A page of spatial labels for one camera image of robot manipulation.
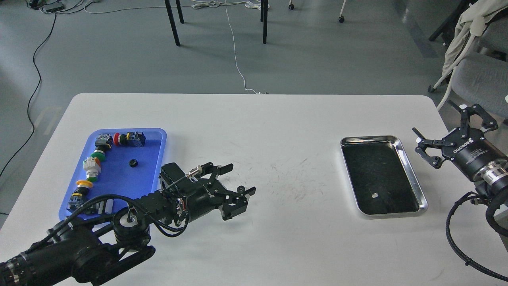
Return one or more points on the black table leg right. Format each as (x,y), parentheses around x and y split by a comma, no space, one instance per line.
(264,19)

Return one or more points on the white orange push button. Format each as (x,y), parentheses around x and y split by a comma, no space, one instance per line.
(92,168)

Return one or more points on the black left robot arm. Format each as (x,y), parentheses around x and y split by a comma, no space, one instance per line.
(110,234)

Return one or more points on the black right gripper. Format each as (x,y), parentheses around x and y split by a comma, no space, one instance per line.
(472,155)

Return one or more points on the yellow push button switch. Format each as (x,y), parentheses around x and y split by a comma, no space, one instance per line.
(79,195)

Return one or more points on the red emergency stop button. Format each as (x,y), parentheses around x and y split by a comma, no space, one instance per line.
(135,139)

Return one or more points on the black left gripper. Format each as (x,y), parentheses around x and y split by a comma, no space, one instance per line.
(202,192)

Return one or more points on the green push button switch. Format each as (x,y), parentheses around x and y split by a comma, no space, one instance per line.
(103,143)

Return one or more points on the grey office chair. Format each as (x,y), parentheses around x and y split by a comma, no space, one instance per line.
(479,78)

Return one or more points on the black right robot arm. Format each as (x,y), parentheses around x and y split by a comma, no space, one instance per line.
(493,175)

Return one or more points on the silver metal tray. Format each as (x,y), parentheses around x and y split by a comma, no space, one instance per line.
(382,178)

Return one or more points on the blue plastic tray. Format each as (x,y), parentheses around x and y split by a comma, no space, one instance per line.
(117,177)

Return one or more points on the black table leg left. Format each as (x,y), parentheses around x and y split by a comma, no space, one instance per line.
(172,22)

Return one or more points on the black power strip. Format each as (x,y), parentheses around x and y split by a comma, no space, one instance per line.
(52,7)

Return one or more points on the black thin table leg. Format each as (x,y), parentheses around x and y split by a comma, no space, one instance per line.
(180,11)

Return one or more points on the beige jacket on chair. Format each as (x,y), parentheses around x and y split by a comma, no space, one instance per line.
(472,22)

